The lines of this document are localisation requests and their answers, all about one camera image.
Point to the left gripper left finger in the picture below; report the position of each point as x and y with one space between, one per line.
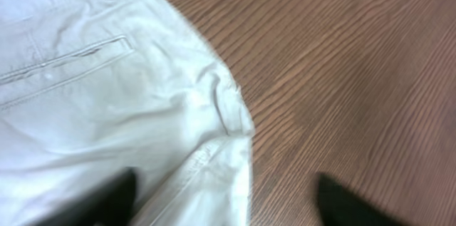
110 204

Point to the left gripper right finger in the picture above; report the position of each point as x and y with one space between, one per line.
339 206

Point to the beige khaki shorts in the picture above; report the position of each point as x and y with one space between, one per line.
91 89

